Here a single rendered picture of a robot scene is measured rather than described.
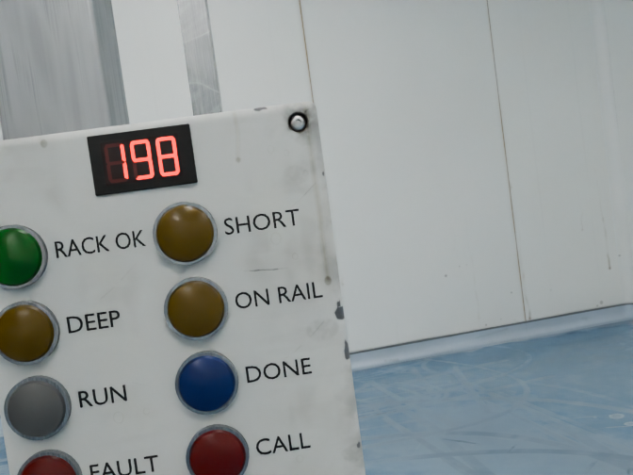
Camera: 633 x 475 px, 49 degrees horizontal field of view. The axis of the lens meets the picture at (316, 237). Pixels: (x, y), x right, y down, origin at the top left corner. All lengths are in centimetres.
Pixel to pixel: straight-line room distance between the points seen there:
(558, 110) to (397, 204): 122
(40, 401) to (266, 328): 11
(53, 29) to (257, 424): 24
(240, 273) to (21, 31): 19
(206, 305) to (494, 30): 441
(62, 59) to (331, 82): 389
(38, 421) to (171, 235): 11
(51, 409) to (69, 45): 19
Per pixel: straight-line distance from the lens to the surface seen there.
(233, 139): 34
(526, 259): 465
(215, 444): 35
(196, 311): 33
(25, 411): 36
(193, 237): 33
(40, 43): 43
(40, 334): 35
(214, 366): 34
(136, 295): 35
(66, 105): 42
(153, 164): 34
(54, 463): 37
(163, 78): 418
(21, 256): 35
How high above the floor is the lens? 104
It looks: 3 degrees down
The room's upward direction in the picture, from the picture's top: 8 degrees counter-clockwise
